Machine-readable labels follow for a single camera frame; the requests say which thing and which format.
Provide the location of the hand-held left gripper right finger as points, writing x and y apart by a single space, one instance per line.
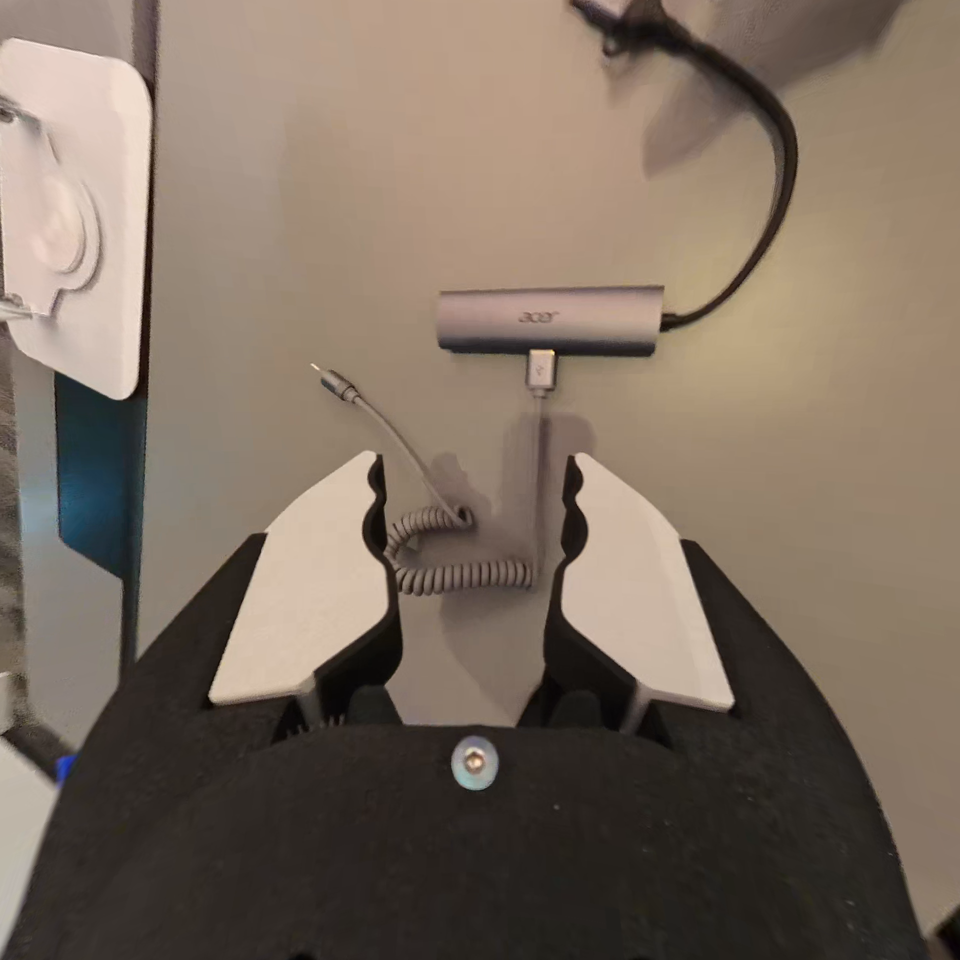
637 607

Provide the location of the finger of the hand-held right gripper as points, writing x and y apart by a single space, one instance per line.
810 30

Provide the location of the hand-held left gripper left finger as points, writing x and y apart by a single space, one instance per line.
307 600

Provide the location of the grey USB hub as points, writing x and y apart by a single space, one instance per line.
547 315

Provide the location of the grey desk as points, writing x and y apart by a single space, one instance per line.
300 187

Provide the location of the white stand with wooden board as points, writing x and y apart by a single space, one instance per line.
90 225

